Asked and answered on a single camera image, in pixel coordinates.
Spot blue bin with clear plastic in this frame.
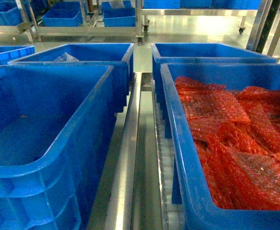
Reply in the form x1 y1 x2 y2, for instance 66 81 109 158
8 43 134 113

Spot blue bin rear right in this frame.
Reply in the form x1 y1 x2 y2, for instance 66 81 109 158
151 43 277 103

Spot stainless steel shelf rack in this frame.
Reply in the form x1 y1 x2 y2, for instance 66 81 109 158
88 44 184 230

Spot empty blue bin front left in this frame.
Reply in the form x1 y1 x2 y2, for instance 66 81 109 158
0 65 115 230

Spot blue bin with red bags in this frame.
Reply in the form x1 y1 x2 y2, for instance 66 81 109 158
161 63 280 230

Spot blue bin far left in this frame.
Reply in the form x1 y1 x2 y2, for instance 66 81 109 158
0 46 35 65

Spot clear plastic bag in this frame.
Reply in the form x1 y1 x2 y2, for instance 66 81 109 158
54 52 79 62

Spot red bubble wrap bags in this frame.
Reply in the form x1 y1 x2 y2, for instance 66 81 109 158
175 76 280 210

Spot distant steel cart with bins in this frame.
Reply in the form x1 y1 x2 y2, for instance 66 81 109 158
0 0 250 45

